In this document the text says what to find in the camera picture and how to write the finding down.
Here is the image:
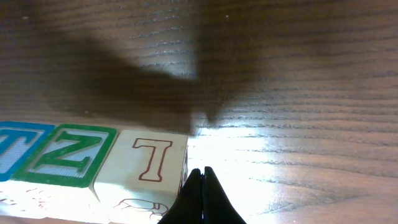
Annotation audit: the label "yellow sided X block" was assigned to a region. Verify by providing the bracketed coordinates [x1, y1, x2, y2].
[1, 121, 55, 218]

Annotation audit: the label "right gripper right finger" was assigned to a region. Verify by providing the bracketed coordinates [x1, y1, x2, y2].
[202, 166, 246, 224]

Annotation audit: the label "white block red sides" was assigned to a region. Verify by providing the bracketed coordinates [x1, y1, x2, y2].
[93, 130, 188, 223]

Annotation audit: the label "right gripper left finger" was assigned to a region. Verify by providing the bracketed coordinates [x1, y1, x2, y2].
[159, 169, 202, 224]

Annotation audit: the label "green sided picture block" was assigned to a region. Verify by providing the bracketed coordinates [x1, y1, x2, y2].
[12, 124, 118, 223]

